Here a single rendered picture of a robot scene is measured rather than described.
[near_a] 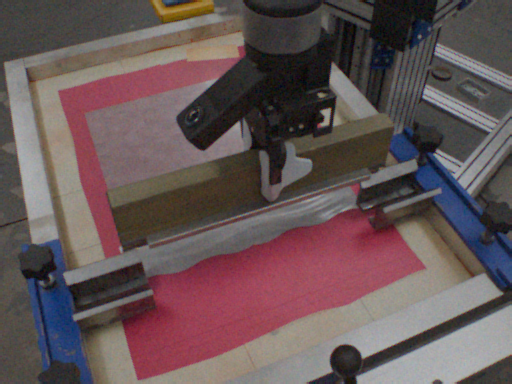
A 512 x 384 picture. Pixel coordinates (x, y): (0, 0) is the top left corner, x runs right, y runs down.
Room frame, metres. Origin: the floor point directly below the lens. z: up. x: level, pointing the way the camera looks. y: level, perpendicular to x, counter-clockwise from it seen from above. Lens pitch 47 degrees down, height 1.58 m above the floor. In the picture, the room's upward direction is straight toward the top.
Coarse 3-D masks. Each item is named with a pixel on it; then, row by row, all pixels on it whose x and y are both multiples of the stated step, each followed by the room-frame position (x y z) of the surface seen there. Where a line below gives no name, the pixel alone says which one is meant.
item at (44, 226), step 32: (160, 32) 0.96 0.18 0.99; (192, 32) 0.97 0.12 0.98; (224, 32) 1.00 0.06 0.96; (32, 64) 0.85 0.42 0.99; (64, 64) 0.87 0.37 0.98; (96, 64) 0.89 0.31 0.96; (32, 96) 0.79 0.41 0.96; (352, 96) 0.75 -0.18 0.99; (32, 128) 0.67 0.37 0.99; (32, 160) 0.59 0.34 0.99; (32, 192) 0.52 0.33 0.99; (32, 224) 0.46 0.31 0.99; (448, 224) 0.46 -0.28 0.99; (64, 256) 0.42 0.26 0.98; (480, 288) 0.36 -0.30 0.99; (384, 320) 0.31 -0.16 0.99; (416, 320) 0.31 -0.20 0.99; (448, 320) 0.31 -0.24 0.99; (320, 352) 0.27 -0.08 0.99; (384, 352) 0.28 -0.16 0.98
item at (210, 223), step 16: (352, 176) 0.47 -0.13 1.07; (368, 176) 0.48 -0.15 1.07; (288, 192) 0.45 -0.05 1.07; (304, 192) 0.45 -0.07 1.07; (320, 192) 0.45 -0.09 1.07; (240, 208) 0.42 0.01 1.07; (256, 208) 0.42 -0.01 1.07; (272, 208) 0.43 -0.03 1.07; (192, 224) 0.40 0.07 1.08; (208, 224) 0.40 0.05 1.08; (224, 224) 0.40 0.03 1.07; (160, 240) 0.37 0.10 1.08; (176, 240) 0.38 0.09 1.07
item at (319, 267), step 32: (192, 64) 0.89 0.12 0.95; (224, 64) 0.89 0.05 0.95; (192, 96) 0.79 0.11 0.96; (320, 224) 0.49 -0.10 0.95; (352, 224) 0.49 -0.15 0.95; (288, 256) 0.43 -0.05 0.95; (320, 256) 0.43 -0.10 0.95; (352, 256) 0.43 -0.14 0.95; (384, 256) 0.43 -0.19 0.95; (416, 256) 0.43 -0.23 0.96; (288, 288) 0.38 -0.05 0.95; (320, 288) 0.38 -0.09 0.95; (352, 288) 0.38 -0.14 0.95
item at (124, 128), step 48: (96, 96) 0.79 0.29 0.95; (144, 96) 0.79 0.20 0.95; (96, 144) 0.66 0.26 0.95; (144, 144) 0.66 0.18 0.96; (192, 144) 0.66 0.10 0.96; (96, 192) 0.55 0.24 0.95; (192, 288) 0.38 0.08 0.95; (240, 288) 0.38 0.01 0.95; (144, 336) 0.31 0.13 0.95; (192, 336) 0.31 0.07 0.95; (240, 336) 0.31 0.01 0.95
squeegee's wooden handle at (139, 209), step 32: (352, 128) 0.49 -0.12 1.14; (384, 128) 0.50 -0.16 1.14; (224, 160) 0.44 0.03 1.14; (256, 160) 0.44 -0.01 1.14; (320, 160) 0.46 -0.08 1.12; (352, 160) 0.48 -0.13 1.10; (384, 160) 0.50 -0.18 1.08; (128, 192) 0.39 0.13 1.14; (160, 192) 0.39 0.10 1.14; (192, 192) 0.40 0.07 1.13; (224, 192) 0.41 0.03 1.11; (256, 192) 0.43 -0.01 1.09; (128, 224) 0.37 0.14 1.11; (160, 224) 0.39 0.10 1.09
